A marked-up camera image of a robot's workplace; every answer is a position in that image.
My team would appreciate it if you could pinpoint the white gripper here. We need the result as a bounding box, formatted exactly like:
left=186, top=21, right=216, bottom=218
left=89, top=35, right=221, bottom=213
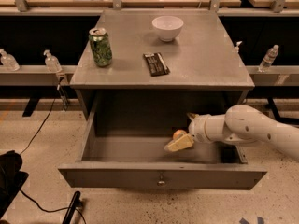
left=164, top=112, right=231, bottom=152

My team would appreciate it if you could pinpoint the orange fruit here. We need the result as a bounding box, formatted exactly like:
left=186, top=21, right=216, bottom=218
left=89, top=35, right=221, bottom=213
left=173, top=130, right=187, bottom=139

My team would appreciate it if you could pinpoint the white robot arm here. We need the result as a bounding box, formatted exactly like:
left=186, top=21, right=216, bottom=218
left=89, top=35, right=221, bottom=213
left=164, top=105, right=299, bottom=161

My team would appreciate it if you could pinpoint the grey open top drawer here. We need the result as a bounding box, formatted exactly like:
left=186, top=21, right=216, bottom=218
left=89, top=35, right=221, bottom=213
left=59, top=98, right=266, bottom=190

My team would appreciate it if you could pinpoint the black snack bar packet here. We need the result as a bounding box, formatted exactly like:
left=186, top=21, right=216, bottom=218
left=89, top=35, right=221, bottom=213
left=143, top=52, right=170, bottom=77

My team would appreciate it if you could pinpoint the black chair base leg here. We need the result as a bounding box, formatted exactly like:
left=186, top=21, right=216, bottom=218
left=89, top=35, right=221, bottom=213
left=266, top=97, right=299, bottom=125

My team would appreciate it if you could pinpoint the small white pump bottle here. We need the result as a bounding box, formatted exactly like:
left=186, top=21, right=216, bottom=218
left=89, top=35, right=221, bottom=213
left=235, top=41, right=242, bottom=53

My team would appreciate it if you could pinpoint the white bowl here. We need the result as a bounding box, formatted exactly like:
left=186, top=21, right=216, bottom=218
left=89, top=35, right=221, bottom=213
left=152, top=16, right=184, bottom=42

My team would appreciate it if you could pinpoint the clear plastic water bottle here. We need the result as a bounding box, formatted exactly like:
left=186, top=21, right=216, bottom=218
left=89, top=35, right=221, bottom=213
left=258, top=45, right=279, bottom=72

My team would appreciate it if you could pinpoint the green soda can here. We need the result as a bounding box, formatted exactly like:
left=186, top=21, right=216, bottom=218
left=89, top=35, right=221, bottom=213
left=89, top=27, right=112, bottom=67

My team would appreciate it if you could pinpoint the black stand foot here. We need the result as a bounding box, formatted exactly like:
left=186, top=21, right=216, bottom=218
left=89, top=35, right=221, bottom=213
left=62, top=191, right=81, bottom=224

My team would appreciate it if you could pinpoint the clear pump sanitizer bottle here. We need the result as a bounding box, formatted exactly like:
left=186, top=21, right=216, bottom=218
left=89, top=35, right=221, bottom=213
left=44, top=49, right=62, bottom=73

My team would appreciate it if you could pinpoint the black object lower left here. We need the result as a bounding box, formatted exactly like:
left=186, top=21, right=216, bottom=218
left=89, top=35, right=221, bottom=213
left=0, top=150, right=29, bottom=217

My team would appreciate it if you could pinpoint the clear sanitizer bottle far left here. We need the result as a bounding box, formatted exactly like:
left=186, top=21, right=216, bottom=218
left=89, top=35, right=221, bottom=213
left=0, top=49, right=20, bottom=71

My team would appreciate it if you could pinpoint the metal drawer handle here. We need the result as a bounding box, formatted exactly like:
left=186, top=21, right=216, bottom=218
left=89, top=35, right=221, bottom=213
left=157, top=175, right=165, bottom=187

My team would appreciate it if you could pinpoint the black floor cable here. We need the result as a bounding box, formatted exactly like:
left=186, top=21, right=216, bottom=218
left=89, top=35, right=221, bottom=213
left=19, top=75, right=68, bottom=156

